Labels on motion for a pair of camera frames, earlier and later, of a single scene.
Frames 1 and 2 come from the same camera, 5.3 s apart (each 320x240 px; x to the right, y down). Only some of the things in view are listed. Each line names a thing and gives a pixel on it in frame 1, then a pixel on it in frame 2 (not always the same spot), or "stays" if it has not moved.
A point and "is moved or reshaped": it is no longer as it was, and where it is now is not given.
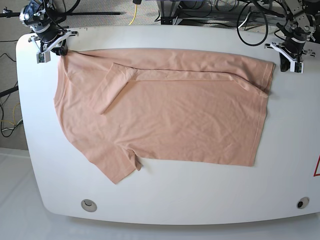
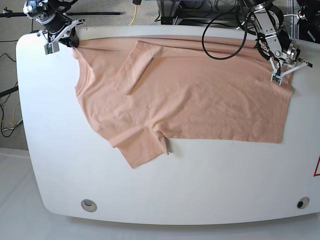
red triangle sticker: x=315 y=174 stays
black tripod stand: x=7 y=13 stays
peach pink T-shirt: x=121 y=106 is moved or reshaped
